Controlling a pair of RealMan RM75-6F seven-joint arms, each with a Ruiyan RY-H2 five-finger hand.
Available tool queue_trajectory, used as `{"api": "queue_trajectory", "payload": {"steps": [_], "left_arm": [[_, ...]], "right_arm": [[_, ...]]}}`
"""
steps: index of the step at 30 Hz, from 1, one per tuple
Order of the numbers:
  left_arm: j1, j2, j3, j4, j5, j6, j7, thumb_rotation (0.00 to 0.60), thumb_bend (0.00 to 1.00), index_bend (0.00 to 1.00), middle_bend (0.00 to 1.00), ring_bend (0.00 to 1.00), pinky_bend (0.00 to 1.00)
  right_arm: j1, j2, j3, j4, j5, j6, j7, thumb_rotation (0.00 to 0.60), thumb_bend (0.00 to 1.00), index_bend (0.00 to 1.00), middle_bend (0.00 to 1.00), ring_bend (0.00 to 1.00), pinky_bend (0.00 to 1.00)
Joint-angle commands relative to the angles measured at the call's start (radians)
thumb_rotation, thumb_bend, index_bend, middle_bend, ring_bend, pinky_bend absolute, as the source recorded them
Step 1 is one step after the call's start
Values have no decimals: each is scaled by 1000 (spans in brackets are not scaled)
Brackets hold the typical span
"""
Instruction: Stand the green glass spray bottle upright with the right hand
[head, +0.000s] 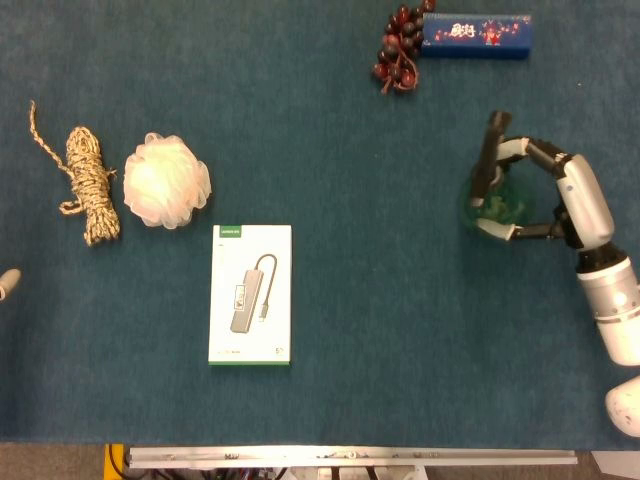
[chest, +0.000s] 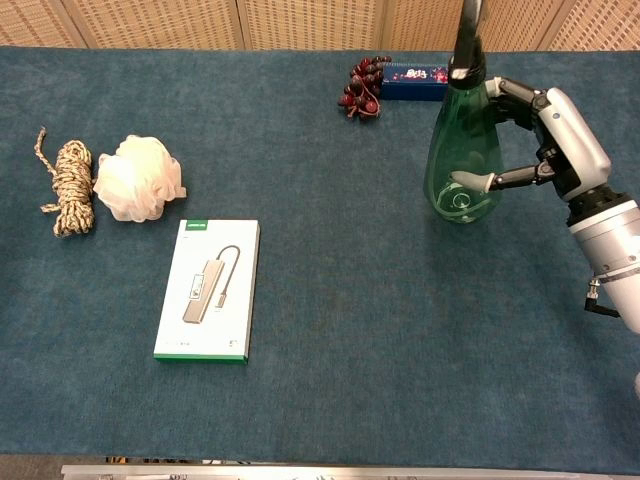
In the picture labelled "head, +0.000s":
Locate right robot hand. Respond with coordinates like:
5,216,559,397
474,136,616,251

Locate green glass spray bottle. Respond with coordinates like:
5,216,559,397
460,110,535,234

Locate blue printed rectangular box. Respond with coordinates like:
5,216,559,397
420,12,534,62

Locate dark red grape bunch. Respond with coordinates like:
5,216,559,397
370,0,437,95

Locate white USB hub box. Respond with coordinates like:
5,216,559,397
207,224,293,367

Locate white mesh bath sponge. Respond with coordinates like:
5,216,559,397
123,132,213,230

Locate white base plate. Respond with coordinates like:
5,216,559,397
589,450,640,480

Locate aluminium frame rail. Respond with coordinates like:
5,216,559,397
124,446,579,470

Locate tan braided rope bundle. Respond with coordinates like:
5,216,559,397
28,99,122,248

